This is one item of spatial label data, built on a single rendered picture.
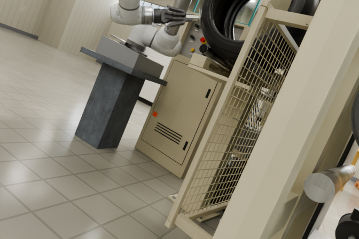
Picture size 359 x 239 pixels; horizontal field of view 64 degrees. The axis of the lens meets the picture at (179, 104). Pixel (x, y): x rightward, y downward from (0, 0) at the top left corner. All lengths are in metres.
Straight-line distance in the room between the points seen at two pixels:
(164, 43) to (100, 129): 0.78
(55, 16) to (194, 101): 9.68
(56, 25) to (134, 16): 10.00
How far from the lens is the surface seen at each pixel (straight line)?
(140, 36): 2.19
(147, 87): 5.62
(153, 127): 2.45
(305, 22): 0.81
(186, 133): 2.26
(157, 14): 1.50
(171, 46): 2.15
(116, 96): 2.12
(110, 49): 2.12
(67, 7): 11.27
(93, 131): 2.23
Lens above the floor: 0.71
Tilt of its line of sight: 5 degrees down
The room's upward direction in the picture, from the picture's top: 23 degrees clockwise
